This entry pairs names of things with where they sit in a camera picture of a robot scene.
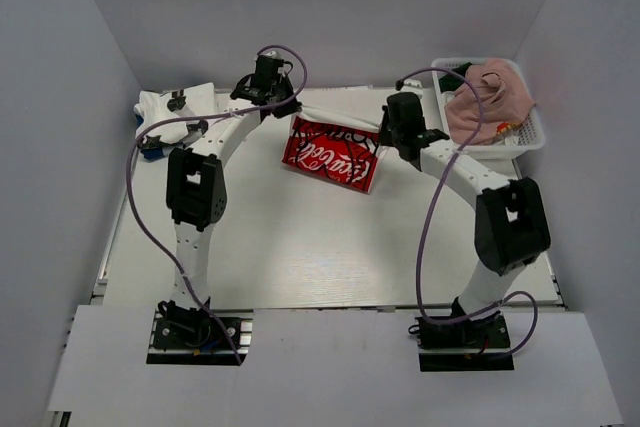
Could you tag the folded blue t-shirt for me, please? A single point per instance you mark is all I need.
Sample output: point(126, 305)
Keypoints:
point(150, 152)

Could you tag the dark green t-shirt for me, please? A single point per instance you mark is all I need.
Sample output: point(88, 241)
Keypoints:
point(452, 81)

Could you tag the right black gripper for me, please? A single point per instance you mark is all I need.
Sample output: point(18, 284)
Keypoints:
point(384, 136)

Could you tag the folded white printed t-shirt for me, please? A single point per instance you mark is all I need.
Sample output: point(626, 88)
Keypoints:
point(159, 116)

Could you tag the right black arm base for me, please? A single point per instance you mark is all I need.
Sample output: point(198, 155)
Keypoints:
point(471, 346)

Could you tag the white red-print t-shirt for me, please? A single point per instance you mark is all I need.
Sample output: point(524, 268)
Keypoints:
point(334, 146)

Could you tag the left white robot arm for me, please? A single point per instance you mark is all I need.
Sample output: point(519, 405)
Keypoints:
point(196, 191)

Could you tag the white plastic basket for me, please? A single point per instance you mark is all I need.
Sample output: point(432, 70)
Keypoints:
point(530, 135)

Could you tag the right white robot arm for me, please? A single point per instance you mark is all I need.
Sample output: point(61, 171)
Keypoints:
point(510, 225)

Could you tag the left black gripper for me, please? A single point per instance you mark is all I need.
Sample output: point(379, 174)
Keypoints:
point(290, 107)

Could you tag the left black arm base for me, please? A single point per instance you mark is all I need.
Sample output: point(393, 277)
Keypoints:
point(171, 345)

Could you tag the pink t-shirt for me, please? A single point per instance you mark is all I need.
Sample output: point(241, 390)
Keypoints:
point(505, 100)

